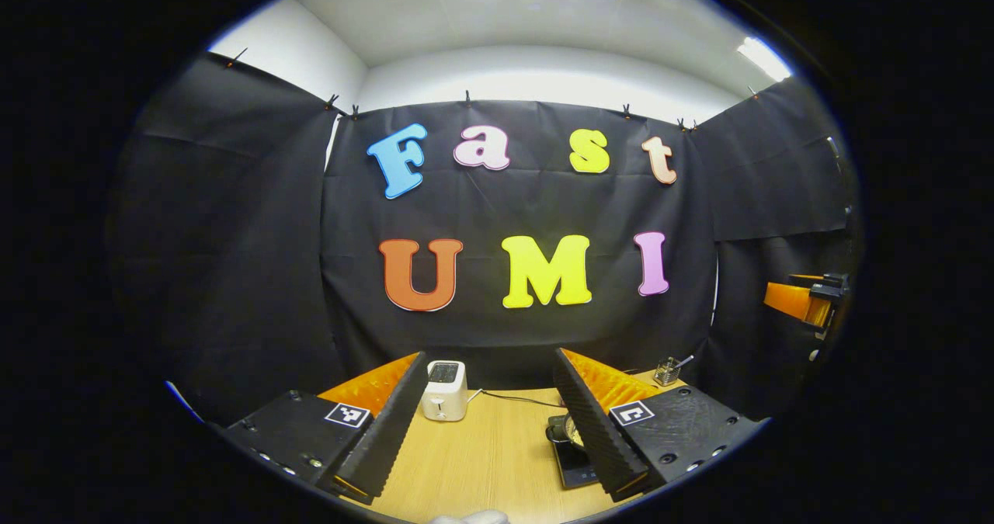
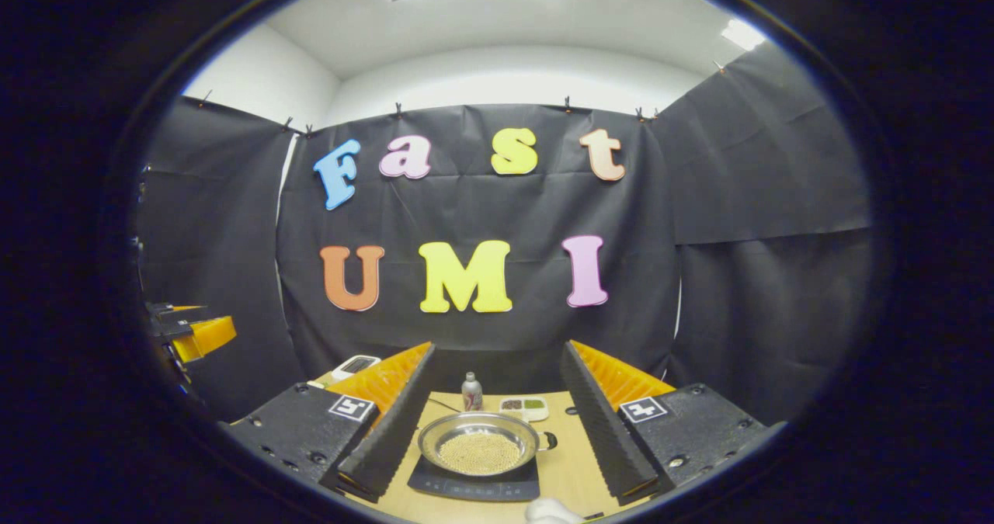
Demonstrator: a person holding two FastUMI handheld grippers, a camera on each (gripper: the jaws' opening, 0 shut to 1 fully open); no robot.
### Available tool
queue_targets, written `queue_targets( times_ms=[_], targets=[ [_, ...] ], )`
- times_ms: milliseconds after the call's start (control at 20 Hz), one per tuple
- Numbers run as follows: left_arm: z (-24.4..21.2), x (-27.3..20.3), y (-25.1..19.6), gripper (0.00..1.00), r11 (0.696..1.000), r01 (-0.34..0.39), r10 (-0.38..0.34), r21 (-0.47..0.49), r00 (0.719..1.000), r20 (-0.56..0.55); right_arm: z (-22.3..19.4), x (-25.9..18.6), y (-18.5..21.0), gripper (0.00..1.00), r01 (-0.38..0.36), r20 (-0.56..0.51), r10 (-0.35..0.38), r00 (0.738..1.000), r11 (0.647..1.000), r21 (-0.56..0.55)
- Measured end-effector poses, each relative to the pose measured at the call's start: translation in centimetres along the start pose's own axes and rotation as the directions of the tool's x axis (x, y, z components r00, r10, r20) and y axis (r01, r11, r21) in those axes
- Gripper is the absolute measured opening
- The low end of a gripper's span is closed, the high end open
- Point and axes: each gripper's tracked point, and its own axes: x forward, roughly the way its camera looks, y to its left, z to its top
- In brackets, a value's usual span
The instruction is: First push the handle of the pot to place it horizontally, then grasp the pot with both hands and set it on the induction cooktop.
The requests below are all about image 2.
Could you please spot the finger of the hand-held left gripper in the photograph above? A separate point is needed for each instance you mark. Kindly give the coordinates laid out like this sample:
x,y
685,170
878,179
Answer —
x,y
206,336
178,310

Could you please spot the ceiling light panel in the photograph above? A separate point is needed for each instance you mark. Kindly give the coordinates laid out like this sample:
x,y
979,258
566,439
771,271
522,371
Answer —
x,y
744,35

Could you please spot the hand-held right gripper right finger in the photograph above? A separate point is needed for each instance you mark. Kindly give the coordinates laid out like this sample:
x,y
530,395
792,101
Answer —
x,y
606,438

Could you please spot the black induction cooktop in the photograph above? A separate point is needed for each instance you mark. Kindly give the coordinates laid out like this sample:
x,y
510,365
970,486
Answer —
x,y
474,487

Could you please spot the stainless steel pot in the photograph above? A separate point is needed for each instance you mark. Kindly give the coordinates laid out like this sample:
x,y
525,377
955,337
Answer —
x,y
435,438

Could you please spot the white divided bean tray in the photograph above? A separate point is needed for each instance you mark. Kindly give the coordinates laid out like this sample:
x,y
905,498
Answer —
x,y
524,407

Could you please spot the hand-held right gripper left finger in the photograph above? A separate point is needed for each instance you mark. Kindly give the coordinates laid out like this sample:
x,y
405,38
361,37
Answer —
x,y
388,438

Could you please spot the pile of soybeans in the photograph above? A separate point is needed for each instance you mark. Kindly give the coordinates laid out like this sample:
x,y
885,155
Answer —
x,y
480,452

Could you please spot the white toaster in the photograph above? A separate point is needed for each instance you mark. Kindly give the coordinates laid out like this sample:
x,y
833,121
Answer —
x,y
353,367

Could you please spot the silver printed drink bottle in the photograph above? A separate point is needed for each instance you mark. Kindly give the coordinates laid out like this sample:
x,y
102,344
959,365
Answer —
x,y
471,396

